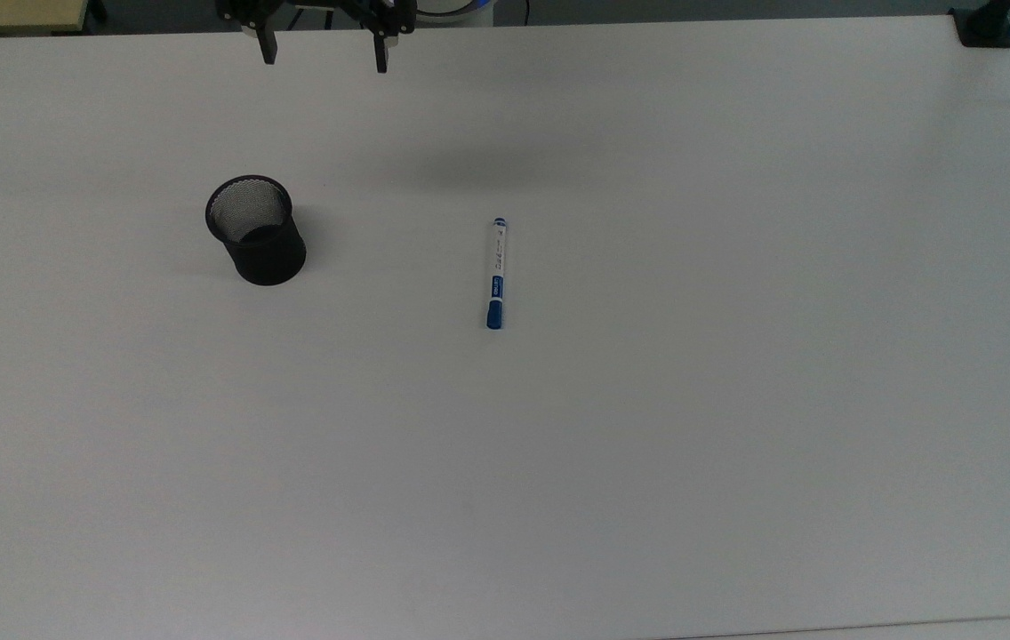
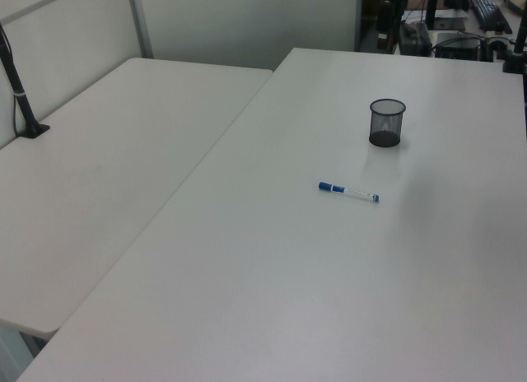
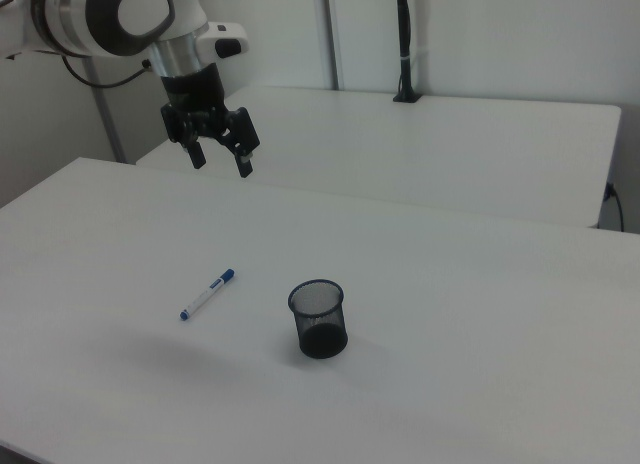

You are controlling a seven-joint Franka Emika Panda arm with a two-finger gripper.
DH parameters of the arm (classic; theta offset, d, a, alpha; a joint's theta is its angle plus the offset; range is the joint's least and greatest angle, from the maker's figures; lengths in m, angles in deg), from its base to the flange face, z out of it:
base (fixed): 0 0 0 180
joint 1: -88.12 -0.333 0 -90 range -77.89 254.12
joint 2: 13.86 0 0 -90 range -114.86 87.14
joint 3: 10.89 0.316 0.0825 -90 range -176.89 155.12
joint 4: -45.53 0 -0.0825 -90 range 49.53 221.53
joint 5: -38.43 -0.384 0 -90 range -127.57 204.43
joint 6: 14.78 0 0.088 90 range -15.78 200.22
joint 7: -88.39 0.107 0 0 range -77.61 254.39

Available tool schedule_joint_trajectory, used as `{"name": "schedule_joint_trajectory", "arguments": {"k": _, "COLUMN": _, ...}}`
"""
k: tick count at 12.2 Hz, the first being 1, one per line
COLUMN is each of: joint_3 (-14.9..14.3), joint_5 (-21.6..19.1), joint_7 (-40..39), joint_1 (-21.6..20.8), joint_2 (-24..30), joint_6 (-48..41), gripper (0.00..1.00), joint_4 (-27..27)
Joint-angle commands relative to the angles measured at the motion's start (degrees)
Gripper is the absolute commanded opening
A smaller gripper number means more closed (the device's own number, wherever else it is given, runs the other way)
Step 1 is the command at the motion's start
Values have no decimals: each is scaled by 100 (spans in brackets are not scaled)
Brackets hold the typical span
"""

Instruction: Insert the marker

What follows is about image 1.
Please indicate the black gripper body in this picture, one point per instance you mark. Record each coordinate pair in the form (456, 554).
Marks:
(380, 13)

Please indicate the black mesh pen cup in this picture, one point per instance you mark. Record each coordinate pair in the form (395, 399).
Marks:
(267, 253)

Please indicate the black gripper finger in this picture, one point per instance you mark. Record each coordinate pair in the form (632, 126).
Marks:
(268, 46)
(381, 55)

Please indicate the black table clamp mount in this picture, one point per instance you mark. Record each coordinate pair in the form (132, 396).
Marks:
(985, 32)

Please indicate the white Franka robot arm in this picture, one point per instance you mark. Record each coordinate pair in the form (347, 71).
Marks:
(460, 11)

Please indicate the beige wooden table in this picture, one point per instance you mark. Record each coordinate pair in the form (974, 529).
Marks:
(7, 13)

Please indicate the black stand leg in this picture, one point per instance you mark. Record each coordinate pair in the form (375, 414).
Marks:
(98, 9)

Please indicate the white table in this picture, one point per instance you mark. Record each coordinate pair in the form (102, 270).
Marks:
(958, 631)

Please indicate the blue and white marker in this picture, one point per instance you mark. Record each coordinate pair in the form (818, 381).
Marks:
(497, 271)

